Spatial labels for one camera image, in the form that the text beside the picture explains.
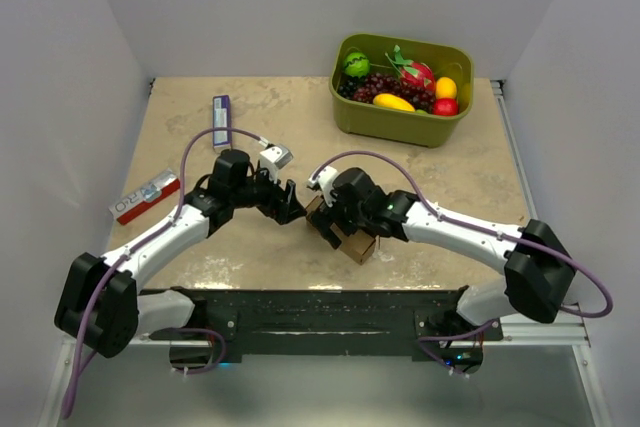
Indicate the aluminium frame rail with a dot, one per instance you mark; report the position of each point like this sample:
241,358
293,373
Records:
498,94

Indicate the orange toy fruit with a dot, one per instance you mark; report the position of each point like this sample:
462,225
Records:
446,88

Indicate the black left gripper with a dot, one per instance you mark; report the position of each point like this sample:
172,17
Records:
278,198

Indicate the brown cardboard paper box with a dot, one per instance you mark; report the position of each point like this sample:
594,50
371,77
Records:
358,247

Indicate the pink toy dragon fruit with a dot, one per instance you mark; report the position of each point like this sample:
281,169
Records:
415,73

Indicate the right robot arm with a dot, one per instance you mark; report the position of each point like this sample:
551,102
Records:
530,260

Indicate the dark blue toy grapes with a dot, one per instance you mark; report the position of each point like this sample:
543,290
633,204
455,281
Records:
348,86

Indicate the purple toothpaste box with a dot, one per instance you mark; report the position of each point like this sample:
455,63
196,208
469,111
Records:
221,122

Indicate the dark red toy grapes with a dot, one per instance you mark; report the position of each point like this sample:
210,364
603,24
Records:
378,83

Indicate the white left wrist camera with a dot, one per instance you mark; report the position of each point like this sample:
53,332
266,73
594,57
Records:
273,159

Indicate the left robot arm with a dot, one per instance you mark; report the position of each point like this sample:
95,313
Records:
102,304

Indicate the red toy apple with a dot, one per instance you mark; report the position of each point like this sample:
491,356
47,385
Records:
445,107

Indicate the yellow toy mango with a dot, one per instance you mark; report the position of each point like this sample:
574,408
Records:
390,101

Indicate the green toy fruit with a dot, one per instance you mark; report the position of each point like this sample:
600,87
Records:
356,64

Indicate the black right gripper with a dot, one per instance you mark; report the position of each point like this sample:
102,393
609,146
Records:
323,224

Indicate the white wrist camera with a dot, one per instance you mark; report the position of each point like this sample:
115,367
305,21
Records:
322,181
273,159

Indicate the green plastic bin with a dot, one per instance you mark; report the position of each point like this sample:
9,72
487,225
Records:
418,127

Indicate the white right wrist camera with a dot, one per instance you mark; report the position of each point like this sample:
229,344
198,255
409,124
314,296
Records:
322,181

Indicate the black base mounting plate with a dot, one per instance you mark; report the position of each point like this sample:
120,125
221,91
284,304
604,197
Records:
328,323

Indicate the red white toothpaste box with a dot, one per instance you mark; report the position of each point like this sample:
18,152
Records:
130,206

